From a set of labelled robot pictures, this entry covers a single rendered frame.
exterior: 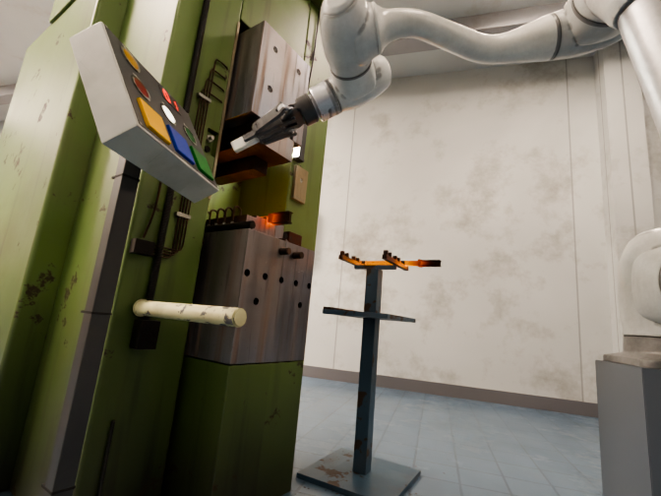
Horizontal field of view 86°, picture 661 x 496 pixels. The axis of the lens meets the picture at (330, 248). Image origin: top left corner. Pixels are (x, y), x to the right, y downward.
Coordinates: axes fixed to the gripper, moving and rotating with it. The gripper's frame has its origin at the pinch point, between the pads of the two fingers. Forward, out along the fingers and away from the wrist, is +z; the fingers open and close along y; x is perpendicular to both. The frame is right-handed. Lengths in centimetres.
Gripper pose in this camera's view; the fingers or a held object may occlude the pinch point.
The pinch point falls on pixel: (245, 142)
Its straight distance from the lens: 100.5
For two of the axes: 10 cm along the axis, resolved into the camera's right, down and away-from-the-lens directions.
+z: -9.0, 4.4, 0.5
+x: -4.2, -8.7, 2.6
